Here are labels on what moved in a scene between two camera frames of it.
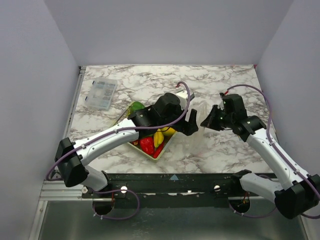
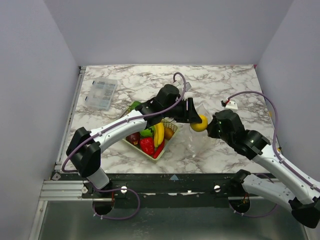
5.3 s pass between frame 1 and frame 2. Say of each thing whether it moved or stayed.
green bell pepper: stayed
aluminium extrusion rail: stayed
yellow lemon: moved
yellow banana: stayed
